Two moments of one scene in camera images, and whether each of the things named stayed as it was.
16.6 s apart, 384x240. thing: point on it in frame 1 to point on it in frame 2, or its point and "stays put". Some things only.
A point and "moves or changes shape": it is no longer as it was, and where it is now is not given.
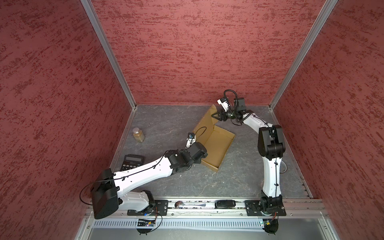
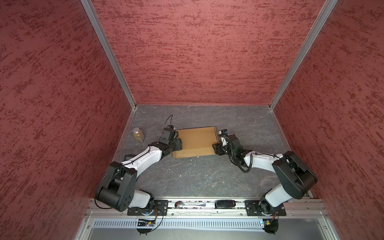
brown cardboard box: x=216 y=141 moves or changes shape
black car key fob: x=225 y=204 stays put
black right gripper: x=223 y=115 to x=218 y=149
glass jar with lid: x=138 y=134 stays put
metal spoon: x=179 y=204 stays put
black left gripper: x=198 y=161 to x=178 y=145
